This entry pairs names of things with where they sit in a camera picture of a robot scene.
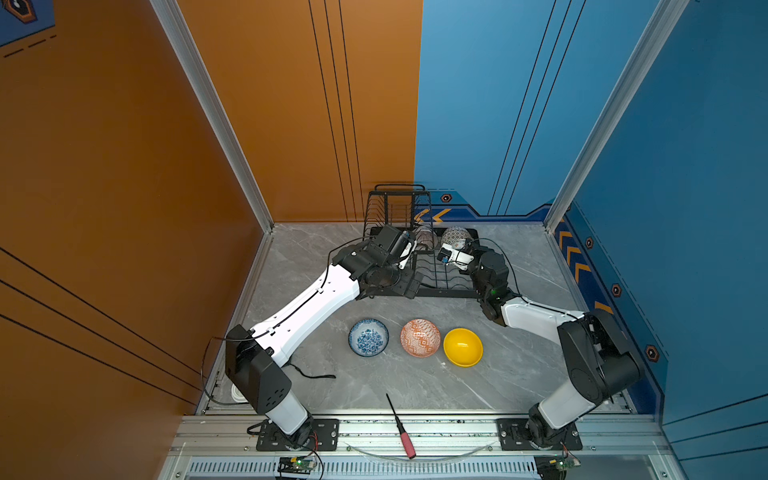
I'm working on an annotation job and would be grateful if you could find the brown dotted bowl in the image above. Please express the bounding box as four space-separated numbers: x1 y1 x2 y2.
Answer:
441 227 473 250

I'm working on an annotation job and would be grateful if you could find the pink striped bowl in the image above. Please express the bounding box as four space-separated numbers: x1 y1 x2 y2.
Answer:
414 225 438 252

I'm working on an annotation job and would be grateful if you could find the blue floral bowl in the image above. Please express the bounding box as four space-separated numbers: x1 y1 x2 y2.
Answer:
348 319 390 358

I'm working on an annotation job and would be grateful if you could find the orange patterned bowl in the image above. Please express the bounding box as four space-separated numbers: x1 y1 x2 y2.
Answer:
400 319 441 358

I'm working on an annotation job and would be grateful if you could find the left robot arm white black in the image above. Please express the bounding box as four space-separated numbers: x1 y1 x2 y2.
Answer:
218 227 420 448

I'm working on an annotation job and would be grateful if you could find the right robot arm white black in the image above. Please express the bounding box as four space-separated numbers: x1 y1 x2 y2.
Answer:
446 242 645 449

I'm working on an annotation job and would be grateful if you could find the yellow bowl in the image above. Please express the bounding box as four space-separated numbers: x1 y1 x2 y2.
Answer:
443 328 484 368

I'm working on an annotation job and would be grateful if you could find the left green circuit board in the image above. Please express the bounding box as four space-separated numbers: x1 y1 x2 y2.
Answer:
276 456 320 480

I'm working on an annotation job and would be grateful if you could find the right circuit board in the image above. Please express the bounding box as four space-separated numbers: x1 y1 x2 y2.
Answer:
534 456 581 480

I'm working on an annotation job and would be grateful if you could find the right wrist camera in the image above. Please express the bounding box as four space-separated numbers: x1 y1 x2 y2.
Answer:
436 244 474 271

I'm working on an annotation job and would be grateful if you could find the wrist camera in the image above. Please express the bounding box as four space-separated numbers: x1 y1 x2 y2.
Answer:
436 244 474 271
372 225 415 270

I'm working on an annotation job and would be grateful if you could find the black wire dish rack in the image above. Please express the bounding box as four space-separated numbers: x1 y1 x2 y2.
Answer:
363 183 476 299

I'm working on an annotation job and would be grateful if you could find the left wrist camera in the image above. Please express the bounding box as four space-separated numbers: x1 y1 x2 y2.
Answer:
372 225 415 270

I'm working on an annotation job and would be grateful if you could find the red handled screwdriver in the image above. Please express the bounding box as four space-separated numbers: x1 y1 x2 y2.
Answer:
385 393 417 460

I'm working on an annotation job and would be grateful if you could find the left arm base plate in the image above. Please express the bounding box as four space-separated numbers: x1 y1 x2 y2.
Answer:
256 418 340 453

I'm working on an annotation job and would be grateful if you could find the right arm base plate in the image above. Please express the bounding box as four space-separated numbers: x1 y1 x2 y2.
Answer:
496 418 583 451

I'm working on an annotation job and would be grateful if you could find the aluminium front rail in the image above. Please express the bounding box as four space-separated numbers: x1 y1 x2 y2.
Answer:
159 410 686 479

